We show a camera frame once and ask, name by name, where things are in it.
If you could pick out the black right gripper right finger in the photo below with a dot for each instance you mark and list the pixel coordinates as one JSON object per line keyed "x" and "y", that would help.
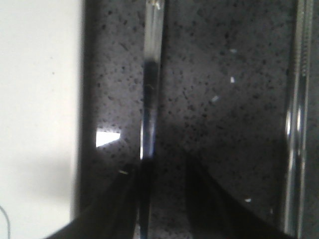
{"x": 214, "y": 214}

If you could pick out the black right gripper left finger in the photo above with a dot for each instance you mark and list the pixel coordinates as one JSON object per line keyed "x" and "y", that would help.
{"x": 112, "y": 215}

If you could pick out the silver fork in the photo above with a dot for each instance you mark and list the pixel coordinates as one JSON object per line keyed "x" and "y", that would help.
{"x": 154, "y": 22}

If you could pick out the cream rabbit serving tray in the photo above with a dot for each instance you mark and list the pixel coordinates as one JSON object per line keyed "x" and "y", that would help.
{"x": 40, "y": 82}

